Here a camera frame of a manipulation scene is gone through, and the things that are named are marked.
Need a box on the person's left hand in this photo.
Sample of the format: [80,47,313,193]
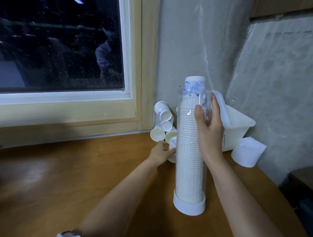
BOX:
[148,142,176,168]

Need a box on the person's right hand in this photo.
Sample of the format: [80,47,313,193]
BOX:
[194,94,225,164]

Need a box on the nested stack of paper cups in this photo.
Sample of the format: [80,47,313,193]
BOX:
[175,76,208,203]

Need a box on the clear tube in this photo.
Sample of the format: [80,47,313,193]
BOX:
[173,76,212,216]

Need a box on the person's left forearm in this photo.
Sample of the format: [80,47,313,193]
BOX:
[78,159,162,237]

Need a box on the person's right forearm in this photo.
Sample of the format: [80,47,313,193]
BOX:
[205,156,284,237]

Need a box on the person's grey shirt sleeve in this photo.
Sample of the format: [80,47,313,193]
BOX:
[56,230,81,237]

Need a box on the translucent plastic box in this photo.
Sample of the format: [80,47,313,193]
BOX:
[215,104,256,152]

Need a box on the white plastic lid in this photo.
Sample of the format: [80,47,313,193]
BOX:
[212,90,231,129]

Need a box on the dark wooden side counter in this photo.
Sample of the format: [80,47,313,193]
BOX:
[289,166,313,192]

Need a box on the blue bin with tan rim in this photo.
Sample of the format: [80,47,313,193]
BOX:
[297,198,313,236]

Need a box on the white framed window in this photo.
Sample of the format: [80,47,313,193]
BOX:
[0,0,161,147]

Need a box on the brown wooden wall cabinet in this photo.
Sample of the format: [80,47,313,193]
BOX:
[249,0,313,20]

